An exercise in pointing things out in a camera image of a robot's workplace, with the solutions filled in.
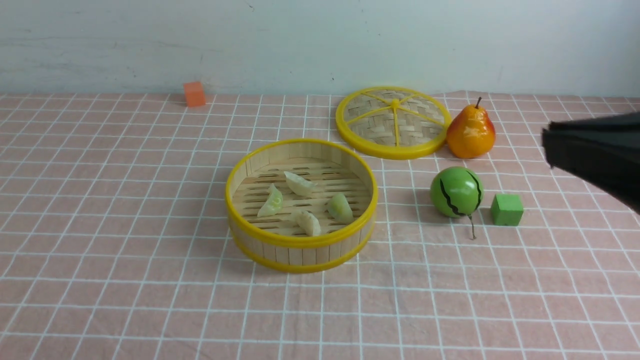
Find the green foam cube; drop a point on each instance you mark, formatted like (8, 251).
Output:
(507, 209)

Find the bamboo steamer tray yellow rims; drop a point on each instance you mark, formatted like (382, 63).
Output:
(276, 241)

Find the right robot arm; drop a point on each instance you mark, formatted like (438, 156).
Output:
(603, 151)

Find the orange foam cube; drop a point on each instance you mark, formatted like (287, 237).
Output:
(194, 94)

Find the white dumpling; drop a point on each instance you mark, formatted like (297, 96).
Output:
(307, 222)
(299, 185)

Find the pale green dumpling front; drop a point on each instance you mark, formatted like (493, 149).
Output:
(273, 204)

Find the pale green dumpling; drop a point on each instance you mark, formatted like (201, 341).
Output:
(339, 208)
(273, 204)

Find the woven bamboo steamer lid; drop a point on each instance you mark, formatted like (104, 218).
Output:
(392, 122)

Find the green toy watermelon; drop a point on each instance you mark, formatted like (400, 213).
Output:
(457, 192)

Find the orange yellow toy pear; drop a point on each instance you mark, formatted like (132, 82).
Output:
(471, 134)

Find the pink checkered tablecloth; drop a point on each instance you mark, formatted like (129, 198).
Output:
(115, 245)

